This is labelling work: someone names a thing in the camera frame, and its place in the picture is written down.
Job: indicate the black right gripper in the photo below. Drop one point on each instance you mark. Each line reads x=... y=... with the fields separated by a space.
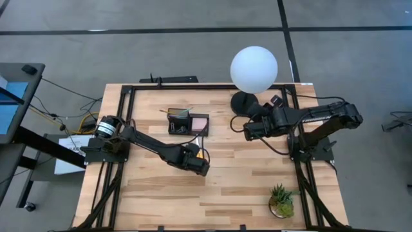
x=257 y=130

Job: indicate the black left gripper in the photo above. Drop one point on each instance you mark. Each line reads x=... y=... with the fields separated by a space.
x=198 y=166

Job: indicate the pink sticky note pad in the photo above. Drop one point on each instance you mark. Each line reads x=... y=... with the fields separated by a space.
x=199 y=124

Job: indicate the black mesh desk organizer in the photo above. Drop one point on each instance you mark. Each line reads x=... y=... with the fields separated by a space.
x=180 y=125

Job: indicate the teal pen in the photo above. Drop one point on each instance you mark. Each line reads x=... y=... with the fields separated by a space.
x=186 y=111

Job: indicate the white globe table lamp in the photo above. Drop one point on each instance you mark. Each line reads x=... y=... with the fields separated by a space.
x=254 y=69

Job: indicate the small potted succulent plant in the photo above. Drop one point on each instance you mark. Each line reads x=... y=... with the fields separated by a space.
x=282 y=201

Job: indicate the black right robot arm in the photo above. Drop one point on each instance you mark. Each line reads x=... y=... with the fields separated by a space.
x=322 y=116

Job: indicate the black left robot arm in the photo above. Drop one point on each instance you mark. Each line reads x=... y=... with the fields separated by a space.
x=145 y=141

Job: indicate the black binder clip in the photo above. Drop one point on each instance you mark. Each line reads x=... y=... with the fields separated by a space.
x=177 y=127

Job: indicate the black bar with antenna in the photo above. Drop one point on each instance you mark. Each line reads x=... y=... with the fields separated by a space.
x=174 y=79

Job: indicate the white printed paper sheet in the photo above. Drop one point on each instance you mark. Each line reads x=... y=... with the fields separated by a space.
x=64 y=167

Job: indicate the black desk stand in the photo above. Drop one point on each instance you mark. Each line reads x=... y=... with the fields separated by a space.
x=48 y=148

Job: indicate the black caster wheel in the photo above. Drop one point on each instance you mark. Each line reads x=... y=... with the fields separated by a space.
x=29 y=207

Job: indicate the grey side desk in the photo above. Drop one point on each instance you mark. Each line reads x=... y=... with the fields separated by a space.
x=35 y=82

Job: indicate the black computer mouse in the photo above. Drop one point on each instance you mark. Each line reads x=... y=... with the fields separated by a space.
x=29 y=69

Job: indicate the blue lit screen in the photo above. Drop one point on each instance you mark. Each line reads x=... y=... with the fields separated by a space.
x=9 y=112

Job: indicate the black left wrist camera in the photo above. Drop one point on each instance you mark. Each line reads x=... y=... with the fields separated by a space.
x=193 y=149

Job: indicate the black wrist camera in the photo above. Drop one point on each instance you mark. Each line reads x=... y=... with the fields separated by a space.
x=258 y=110
x=193 y=149

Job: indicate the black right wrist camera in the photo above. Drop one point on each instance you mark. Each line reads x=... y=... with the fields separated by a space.
x=258 y=110

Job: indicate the black aluminium table frame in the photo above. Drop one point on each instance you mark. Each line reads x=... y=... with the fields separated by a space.
x=209 y=87

